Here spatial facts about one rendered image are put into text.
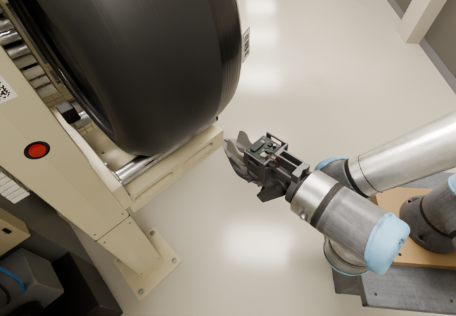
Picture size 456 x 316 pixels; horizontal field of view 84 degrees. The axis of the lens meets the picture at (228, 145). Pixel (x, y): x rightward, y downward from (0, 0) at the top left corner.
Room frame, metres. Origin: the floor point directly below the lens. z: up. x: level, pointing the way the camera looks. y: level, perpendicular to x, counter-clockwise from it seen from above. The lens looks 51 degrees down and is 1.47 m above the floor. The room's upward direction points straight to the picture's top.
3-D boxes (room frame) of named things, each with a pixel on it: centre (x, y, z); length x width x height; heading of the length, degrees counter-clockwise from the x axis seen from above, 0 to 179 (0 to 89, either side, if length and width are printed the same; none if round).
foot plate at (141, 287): (0.36, 0.44, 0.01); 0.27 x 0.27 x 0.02; 45
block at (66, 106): (0.52, 0.45, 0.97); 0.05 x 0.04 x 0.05; 45
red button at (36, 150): (0.32, 0.40, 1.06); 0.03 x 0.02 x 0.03; 135
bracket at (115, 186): (0.43, 0.40, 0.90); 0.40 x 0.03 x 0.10; 45
